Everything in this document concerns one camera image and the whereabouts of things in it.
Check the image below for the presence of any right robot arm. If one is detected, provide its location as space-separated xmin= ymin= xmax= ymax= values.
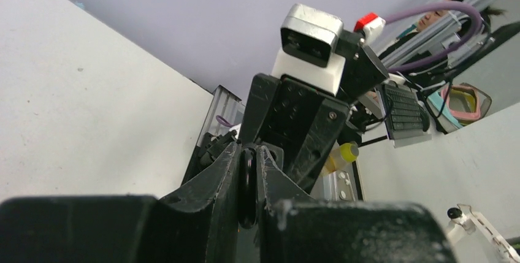
xmin=239 ymin=45 xmax=388 ymax=192

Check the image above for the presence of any person in background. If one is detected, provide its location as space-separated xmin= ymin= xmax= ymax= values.
xmin=378 ymin=0 xmax=507 ymax=61

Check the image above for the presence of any yellow-capped bottle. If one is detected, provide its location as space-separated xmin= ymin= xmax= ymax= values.
xmin=321 ymin=142 xmax=359 ymax=176

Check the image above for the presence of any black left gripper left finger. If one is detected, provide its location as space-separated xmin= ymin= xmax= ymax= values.
xmin=1 ymin=143 xmax=242 ymax=262

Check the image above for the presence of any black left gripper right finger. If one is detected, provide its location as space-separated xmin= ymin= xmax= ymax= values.
xmin=256 ymin=146 xmax=457 ymax=262

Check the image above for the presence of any black keyboard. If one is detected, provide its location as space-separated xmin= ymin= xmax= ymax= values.
xmin=378 ymin=81 xmax=431 ymax=148

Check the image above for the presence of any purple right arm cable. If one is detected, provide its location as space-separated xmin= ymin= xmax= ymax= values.
xmin=381 ymin=0 xmax=484 ymax=74

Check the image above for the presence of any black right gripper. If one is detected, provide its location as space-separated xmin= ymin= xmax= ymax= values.
xmin=239 ymin=74 xmax=350 ymax=192

